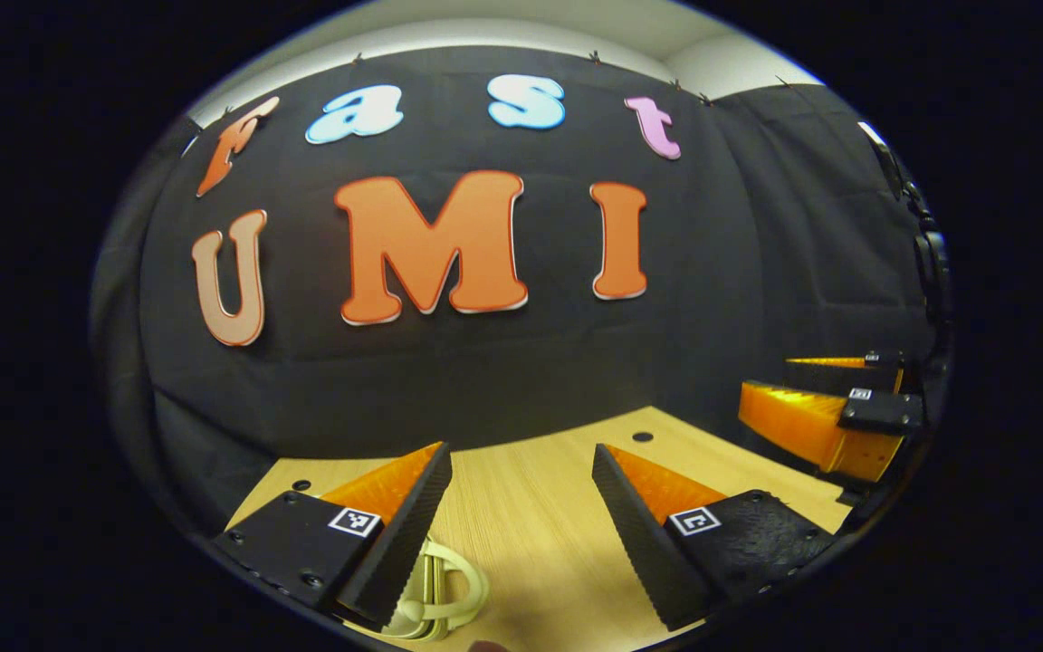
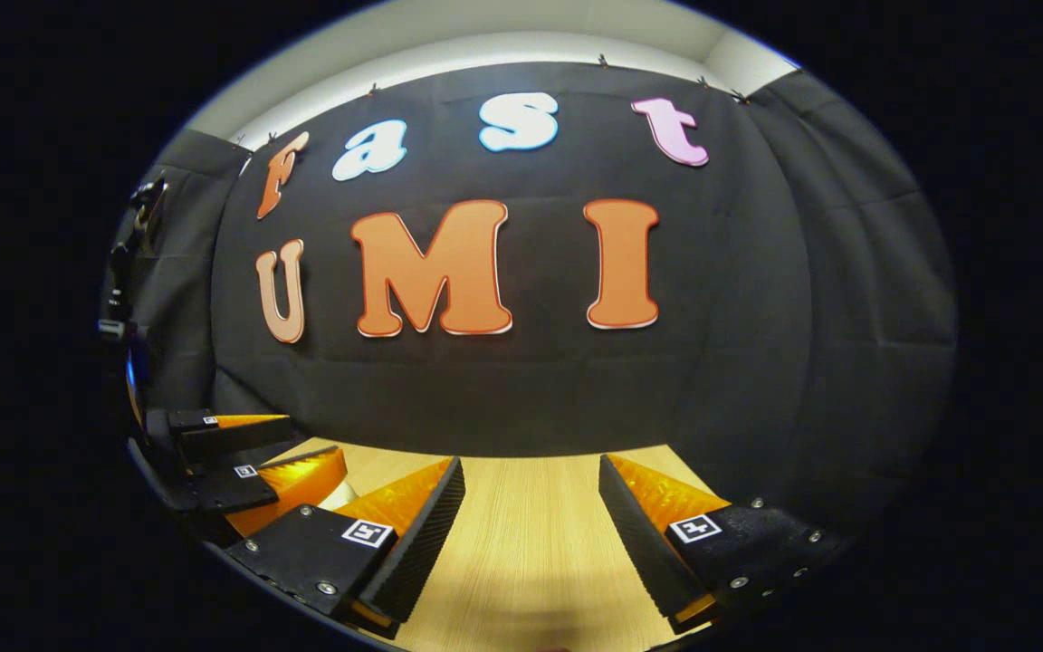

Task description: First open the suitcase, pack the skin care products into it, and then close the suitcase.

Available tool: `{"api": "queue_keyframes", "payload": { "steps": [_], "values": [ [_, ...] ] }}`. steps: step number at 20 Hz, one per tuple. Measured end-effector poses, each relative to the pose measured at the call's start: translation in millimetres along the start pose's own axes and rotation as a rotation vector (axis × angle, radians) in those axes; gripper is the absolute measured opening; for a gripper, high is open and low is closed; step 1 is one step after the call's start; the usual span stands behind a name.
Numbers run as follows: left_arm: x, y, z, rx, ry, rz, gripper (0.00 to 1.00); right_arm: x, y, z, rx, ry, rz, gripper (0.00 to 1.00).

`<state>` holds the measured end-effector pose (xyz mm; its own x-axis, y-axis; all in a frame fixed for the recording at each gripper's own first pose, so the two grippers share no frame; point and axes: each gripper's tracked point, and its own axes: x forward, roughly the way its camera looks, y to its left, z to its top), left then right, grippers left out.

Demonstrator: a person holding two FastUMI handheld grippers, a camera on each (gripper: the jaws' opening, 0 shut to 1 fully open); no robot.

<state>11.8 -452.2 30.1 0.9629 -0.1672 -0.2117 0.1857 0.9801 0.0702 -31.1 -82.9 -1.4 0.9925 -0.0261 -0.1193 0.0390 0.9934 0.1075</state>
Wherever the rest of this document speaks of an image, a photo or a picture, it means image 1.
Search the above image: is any black backdrop cloth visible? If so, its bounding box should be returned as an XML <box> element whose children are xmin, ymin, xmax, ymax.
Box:
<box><xmin>91</xmin><ymin>45</ymin><xmax>952</xmax><ymax>535</ymax></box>

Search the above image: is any cream yellow suitcase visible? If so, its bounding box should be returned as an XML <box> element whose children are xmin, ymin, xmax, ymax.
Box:
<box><xmin>381</xmin><ymin>534</ymin><xmax>491</xmax><ymax>642</ymax></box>

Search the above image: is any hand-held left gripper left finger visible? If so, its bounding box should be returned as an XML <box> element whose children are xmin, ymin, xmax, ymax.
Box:
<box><xmin>212</xmin><ymin>441</ymin><xmax>455</xmax><ymax>633</ymax></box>

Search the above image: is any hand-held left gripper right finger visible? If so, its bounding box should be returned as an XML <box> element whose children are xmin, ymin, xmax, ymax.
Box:
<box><xmin>591</xmin><ymin>443</ymin><xmax>835</xmax><ymax>632</ymax></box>

